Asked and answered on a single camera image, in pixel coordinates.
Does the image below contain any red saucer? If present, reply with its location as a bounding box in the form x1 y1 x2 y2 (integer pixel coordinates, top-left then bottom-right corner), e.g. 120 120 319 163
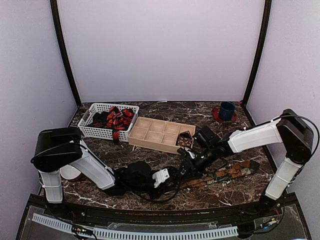
212 108 237 124

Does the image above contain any white orange bowl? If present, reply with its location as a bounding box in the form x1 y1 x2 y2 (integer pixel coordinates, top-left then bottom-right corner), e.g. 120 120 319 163
59 165 83 182

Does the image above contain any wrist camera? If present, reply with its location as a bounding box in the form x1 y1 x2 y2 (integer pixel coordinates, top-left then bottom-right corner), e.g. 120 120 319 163
123 161 152 183
193 126 221 150

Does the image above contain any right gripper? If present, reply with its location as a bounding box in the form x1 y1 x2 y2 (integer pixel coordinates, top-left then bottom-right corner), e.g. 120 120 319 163
175 146 217 182

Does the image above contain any brown green patterned tie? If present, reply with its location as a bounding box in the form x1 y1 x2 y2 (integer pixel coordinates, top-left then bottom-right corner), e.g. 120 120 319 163
180 160 260 189

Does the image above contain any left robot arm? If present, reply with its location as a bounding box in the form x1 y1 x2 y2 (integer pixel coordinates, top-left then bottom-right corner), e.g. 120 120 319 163
30 127 182 218

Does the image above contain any white perforated basket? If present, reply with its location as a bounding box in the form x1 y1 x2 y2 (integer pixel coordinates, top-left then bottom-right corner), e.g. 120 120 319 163
77 103 140 145

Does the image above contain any grey cable duct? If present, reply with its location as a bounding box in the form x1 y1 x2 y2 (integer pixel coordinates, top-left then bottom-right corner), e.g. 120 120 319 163
31 213 239 240

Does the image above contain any wooden compartment tray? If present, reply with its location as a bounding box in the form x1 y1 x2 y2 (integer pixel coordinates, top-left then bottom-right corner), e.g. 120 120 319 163
128 116 196 155

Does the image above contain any rolled dark tie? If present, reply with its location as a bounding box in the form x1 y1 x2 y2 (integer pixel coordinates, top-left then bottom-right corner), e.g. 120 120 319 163
179 130 192 139

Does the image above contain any right black frame post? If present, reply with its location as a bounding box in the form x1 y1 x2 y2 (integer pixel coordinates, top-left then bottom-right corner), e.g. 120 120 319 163
242 0 272 106

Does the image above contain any dark tie in basket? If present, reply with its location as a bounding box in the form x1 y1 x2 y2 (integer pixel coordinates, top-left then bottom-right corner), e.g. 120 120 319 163
89 111 108 128

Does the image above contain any blue cup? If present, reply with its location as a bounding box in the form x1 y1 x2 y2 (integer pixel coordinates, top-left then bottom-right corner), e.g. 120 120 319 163
219 101 235 121

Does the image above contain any left black frame post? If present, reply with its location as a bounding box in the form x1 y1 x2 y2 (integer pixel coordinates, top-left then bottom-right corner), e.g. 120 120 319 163
49 0 82 107

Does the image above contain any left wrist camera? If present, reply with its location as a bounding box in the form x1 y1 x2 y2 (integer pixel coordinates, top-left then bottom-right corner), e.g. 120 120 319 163
123 161 152 183

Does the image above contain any black front rail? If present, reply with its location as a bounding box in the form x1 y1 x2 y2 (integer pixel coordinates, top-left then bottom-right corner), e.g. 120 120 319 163
29 193 298 227

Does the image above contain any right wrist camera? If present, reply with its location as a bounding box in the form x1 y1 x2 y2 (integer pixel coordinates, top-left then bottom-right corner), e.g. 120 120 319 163
193 126 221 150

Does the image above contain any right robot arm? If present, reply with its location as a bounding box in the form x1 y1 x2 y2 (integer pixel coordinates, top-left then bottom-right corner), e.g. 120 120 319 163
177 108 320 217

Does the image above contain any black frame post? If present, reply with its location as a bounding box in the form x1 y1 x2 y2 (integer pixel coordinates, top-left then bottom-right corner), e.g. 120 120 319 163
49 0 82 107
242 0 272 106

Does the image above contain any rolled brown patterned tie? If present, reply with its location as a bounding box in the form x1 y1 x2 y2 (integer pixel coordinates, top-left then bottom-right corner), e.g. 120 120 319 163
176 136 193 148

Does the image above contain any red black striped tie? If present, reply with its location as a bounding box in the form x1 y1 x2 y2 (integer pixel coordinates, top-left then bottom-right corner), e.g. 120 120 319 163
106 106 135 145

